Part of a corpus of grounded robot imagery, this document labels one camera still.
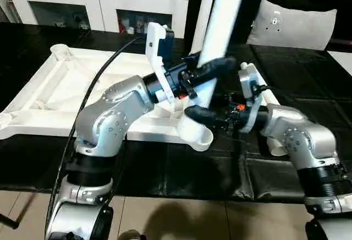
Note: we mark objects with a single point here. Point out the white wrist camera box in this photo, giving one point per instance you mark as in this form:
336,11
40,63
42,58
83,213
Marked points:
157,47
250,91

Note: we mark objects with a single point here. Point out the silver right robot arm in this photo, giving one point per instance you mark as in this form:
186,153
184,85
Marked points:
302,141

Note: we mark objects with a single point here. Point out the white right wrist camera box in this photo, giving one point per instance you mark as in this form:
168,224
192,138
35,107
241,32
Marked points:
250,91

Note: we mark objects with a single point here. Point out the white plastic table top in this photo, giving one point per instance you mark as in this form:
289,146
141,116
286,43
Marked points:
55,86

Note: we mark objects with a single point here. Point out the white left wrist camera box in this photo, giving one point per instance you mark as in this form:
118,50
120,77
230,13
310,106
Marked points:
157,47

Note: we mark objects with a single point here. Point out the black stand leg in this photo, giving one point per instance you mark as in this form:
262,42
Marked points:
7,221

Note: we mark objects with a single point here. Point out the grey pillow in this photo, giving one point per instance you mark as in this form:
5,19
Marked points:
294,25

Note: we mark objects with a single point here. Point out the white cabinet with glass doors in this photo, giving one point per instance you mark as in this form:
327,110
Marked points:
66,0

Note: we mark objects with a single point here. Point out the black work mat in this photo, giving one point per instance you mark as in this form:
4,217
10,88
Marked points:
33,36

